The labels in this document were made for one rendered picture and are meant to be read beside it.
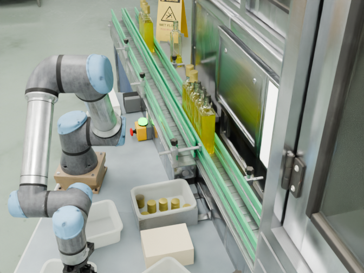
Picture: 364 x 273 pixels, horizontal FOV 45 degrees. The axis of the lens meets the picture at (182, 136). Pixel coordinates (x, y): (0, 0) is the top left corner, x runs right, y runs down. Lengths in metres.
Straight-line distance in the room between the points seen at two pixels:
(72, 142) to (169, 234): 0.52
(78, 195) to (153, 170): 0.73
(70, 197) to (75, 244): 0.13
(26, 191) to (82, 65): 0.39
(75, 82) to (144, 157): 0.77
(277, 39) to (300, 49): 0.88
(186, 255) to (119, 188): 0.48
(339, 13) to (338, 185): 0.20
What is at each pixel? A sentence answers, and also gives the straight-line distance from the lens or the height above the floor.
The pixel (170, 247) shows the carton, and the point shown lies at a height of 0.82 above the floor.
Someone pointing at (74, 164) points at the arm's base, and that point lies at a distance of 1.77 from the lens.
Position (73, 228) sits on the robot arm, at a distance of 1.14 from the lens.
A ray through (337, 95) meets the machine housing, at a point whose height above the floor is 1.70.
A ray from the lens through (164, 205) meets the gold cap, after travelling 1.66.
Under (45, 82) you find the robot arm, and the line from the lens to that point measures 1.33.
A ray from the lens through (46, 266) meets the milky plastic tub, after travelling 1.50.
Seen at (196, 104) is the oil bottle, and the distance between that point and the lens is 1.73.
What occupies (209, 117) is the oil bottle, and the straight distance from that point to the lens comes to 1.68.
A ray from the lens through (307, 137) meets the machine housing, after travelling 0.59.
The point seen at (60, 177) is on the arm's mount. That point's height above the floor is 0.83.
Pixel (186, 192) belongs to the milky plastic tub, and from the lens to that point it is 1.70.
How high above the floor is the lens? 1.93
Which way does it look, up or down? 34 degrees down
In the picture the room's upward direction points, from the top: straight up
